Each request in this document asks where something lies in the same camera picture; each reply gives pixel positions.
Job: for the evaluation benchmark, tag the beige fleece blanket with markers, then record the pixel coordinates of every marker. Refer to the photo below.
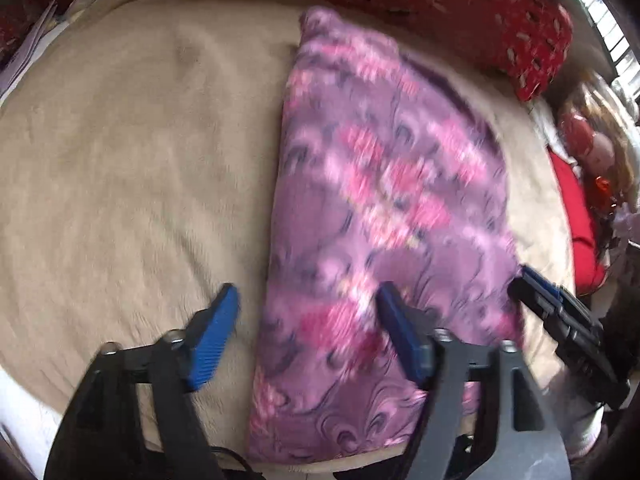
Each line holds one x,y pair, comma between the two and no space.
193,167

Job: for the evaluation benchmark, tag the red pillow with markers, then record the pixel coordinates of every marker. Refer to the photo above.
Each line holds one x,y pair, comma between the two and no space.
589,273

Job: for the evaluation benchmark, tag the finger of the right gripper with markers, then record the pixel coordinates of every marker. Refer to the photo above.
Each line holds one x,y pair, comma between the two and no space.
579,336

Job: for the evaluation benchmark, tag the doll with red clothes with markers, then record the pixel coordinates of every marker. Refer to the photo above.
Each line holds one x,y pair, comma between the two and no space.
599,127

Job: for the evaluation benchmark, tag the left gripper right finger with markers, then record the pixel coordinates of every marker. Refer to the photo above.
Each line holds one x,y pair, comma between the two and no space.
515,435

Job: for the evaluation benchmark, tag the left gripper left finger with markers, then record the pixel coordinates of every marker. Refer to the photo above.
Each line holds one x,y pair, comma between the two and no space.
132,417

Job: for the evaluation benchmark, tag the purple floral cloth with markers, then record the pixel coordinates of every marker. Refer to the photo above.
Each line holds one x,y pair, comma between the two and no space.
386,175

